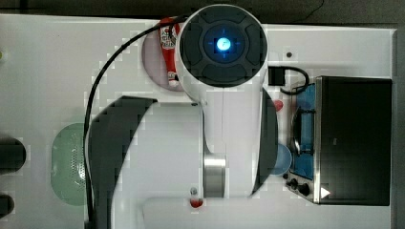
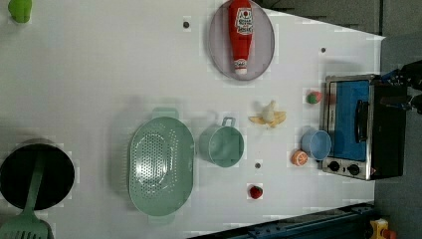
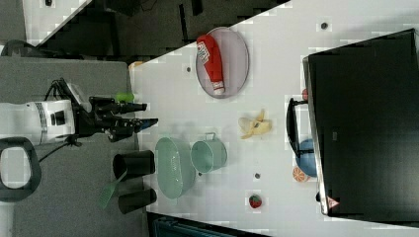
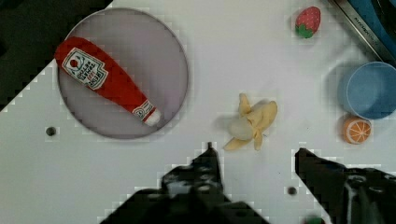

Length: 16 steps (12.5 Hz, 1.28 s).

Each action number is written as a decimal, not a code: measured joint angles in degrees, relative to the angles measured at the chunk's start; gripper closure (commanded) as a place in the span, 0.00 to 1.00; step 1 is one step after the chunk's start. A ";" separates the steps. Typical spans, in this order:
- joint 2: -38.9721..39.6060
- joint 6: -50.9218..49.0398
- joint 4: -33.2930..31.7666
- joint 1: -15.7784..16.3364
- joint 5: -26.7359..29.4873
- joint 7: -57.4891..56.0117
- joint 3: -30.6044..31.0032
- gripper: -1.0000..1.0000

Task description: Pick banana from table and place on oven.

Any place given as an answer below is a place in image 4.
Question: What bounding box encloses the red plush ketchup bottle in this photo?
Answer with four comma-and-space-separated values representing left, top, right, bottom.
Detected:
54, 36, 162, 126

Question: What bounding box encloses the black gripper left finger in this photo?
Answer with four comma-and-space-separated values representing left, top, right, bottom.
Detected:
100, 144, 269, 224

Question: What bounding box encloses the plush orange slice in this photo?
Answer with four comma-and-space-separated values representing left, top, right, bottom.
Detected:
342, 117, 372, 145

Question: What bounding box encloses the plush peeled banana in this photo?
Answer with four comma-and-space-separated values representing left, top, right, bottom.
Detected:
224, 93, 278, 150

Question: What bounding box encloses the grey round plate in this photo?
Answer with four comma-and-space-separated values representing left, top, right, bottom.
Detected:
54, 7, 190, 140

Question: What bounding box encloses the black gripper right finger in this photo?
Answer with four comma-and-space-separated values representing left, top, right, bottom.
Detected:
294, 148, 396, 224

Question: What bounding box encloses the plush strawberry near oven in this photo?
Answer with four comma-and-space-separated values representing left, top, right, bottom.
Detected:
295, 7, 321, 38

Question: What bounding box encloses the blue bowl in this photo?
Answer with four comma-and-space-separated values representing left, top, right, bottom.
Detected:
337, 62, 396, 119

